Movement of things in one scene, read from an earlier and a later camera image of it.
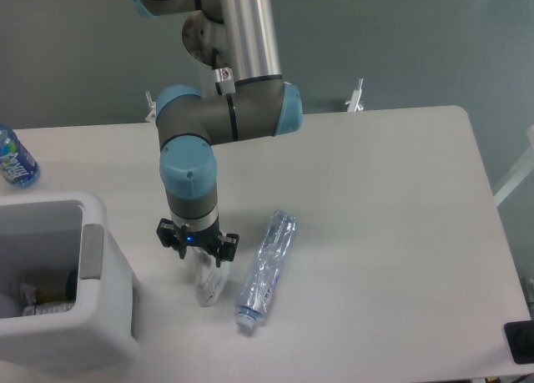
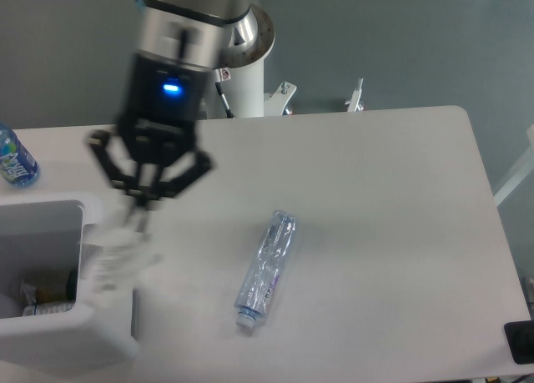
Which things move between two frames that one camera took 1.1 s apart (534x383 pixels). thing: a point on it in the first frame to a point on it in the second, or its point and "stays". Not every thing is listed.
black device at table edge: (520, 335) stays
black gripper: (210, 239) to (158, 118)
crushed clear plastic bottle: (262, 275) stays
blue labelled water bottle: (17, 164) stays
